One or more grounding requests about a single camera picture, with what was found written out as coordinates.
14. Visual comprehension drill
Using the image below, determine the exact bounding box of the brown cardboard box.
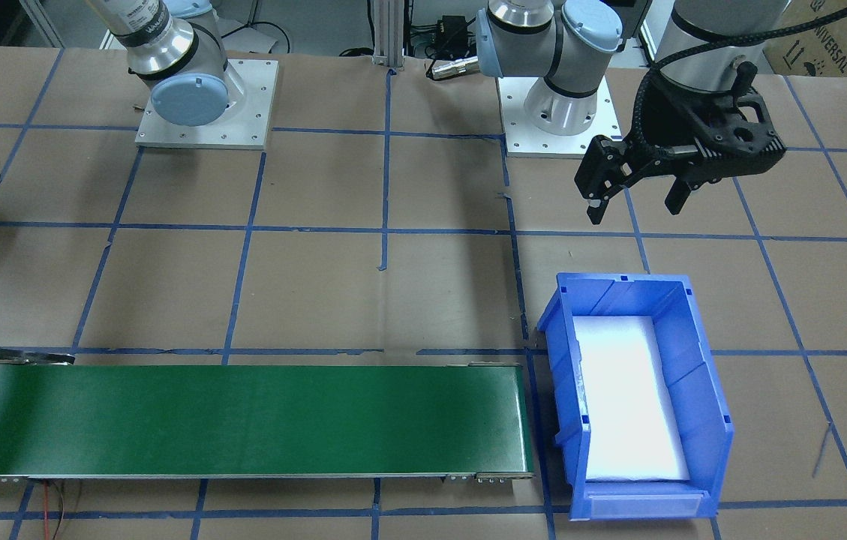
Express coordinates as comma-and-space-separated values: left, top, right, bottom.
763, 0, 847, 82

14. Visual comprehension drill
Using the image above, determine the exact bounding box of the silver metal cylinder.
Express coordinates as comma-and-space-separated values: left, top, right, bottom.
428, 58, 479, 80

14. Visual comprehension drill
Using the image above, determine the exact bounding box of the black power device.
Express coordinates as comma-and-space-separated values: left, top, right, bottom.
412, 15, 470, 59

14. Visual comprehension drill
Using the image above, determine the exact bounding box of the white foam pad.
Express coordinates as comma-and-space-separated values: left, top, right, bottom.
572, 315, 692, 483

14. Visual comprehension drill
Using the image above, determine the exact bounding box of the blue plastic storage bin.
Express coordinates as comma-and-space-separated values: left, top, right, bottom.
536, 271, 736, 523

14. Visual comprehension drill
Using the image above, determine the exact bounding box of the green conveyor belt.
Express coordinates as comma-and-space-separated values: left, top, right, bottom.
0, 346, 536, 485

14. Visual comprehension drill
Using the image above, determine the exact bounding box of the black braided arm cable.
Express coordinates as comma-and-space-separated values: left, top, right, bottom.
629, 0, 847, 151

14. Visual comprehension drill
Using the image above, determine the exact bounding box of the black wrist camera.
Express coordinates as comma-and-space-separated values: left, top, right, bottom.
697, 97, 785, 181

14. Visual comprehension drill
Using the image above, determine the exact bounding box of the white square base plate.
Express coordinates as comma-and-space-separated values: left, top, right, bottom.
497, 73, 623, 160
134, 58, 280, 151

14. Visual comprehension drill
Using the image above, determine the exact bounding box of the red and black wire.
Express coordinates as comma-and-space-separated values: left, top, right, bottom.
39, 480, 68, 540

